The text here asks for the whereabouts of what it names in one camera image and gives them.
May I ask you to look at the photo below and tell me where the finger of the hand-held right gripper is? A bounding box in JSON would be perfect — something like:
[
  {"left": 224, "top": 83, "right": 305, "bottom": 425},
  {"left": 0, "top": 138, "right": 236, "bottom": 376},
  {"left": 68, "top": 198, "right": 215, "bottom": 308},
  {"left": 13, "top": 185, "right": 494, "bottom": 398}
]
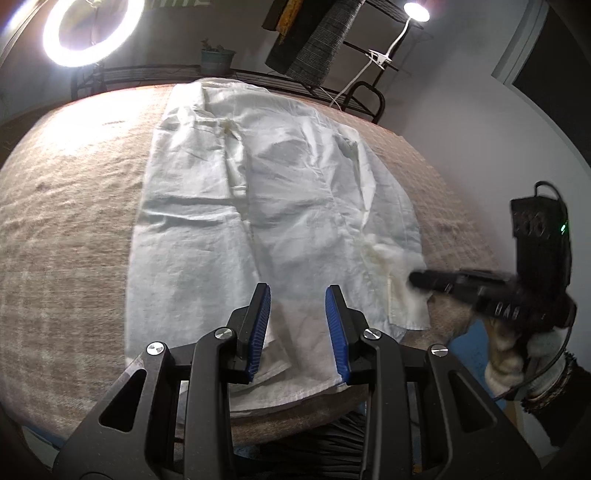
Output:
[{"left": 407, "top": 270, "right": 468, "bottom": 302}]

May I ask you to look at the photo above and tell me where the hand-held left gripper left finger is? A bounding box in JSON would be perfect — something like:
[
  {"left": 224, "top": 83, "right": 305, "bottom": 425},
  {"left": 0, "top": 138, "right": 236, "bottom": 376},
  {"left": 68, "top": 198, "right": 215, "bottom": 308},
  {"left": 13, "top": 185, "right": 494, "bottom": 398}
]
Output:
[{"left": 52, "top": 282, "right": 273, "bottom": 480}]

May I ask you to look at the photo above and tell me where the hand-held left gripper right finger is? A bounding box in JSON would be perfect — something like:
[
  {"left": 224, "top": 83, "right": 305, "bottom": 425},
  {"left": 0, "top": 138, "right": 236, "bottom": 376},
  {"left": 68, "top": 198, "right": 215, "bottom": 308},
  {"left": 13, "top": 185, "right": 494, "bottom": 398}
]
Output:
[{"left": 324, "top": 285, "right": 541, "bottom": 480}]

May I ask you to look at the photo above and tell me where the white button shirt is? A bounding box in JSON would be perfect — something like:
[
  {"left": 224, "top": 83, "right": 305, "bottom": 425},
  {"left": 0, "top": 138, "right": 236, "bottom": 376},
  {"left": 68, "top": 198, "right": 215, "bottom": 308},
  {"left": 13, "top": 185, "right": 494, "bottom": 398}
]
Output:
[{"left": 126, "top": 78, "right": 432, "bottom": 414}]

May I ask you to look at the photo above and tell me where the person's right forearm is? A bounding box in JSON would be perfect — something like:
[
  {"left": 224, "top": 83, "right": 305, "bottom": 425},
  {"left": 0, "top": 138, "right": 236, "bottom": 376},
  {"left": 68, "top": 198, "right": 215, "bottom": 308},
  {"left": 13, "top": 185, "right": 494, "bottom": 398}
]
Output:
[{"left": 526, "top": 353, "right": 591, "bottom": 452}]

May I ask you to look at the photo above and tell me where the person's right hand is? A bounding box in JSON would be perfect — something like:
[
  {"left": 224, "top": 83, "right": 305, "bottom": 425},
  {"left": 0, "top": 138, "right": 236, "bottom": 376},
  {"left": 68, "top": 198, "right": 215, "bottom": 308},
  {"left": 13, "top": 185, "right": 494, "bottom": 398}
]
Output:
[{"left": 484, "top": 318, "right": 578, "bottom": 398}]

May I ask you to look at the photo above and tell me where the blue sheet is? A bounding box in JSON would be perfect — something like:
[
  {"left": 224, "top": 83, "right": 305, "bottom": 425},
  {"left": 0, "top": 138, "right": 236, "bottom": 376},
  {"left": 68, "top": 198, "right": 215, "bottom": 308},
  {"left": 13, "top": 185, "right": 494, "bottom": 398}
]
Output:
[{"left": 455, "top": 320, "right": 502, "bottom": 402}]

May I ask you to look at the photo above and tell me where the black metal rack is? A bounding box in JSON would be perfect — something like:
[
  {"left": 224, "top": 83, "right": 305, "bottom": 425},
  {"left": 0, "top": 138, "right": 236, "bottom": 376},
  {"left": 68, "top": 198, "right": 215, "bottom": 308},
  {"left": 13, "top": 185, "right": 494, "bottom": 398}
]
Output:
[{"left": 69, "top": 0, "right": 426, "bottom": 125}]

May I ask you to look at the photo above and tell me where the grey plaid hanging cloth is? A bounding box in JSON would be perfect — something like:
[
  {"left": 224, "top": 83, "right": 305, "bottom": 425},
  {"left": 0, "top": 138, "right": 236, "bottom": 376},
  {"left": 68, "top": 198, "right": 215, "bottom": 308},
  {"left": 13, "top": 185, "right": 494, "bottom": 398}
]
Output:
[{"left": 285, "top": 0, "right": 366, "bottom": 87}]

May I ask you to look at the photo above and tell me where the potted plant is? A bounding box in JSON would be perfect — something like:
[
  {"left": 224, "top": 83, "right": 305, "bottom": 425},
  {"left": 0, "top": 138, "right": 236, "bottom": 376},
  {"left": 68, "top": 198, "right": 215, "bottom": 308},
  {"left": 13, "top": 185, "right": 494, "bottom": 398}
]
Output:
[{"left": 199, "top": 38, "right": 237, "bottom": 75}]

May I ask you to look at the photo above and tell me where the white clip lamp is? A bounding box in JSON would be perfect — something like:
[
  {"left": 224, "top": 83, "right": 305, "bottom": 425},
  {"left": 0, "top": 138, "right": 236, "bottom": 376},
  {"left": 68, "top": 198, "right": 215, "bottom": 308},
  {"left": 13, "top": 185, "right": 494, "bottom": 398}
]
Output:
[{"left": 368, "top": 1, "right": 433, "bottom": 71}]

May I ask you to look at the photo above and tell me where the black hanging cloth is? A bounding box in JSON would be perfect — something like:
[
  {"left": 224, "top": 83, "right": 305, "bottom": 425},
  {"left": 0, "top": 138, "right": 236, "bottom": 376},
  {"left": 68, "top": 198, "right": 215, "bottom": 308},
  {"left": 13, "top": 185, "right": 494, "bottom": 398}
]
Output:
[{"left": 264, "top": 0, "right": 352, "bottom": 75}]

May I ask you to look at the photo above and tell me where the yellow hanging cloth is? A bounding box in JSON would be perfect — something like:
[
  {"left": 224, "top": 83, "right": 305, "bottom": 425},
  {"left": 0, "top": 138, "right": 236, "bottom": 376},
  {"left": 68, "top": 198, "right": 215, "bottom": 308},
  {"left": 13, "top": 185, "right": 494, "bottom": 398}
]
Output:
[{"left": 276, "top": 0, "right": 306, "bottom": 34}]

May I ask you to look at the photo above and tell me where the beaded bracelet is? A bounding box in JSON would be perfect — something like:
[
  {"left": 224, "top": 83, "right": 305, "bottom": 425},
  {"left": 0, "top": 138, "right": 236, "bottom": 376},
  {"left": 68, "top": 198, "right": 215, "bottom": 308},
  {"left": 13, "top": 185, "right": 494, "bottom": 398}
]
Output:
[{"left": 522, "top": 352, "right": 579, "bottom": 412}]

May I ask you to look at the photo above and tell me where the grey door frame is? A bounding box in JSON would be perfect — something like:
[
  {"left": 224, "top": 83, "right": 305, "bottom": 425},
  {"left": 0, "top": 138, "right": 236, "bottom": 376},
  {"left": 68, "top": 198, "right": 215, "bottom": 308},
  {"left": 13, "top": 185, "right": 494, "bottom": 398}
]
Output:
[{"left": 492, "top": 0, "right": 591, "bottom": 162}]

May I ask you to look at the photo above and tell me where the white lamp cable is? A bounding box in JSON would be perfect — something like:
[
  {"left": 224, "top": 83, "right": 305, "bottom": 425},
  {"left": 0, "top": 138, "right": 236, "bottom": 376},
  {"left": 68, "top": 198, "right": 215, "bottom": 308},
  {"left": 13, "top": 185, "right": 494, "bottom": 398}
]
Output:
[{"left": 329, "top": 59, "right": 376, "bottom": 112}]

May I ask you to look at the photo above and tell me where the white ring light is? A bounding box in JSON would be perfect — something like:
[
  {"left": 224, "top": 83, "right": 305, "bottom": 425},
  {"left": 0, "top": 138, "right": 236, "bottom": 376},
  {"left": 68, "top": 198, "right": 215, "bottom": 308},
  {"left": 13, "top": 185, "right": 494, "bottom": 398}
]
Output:
[{"left": 42, "top": 0, "right": 146, "bottom": 68}]

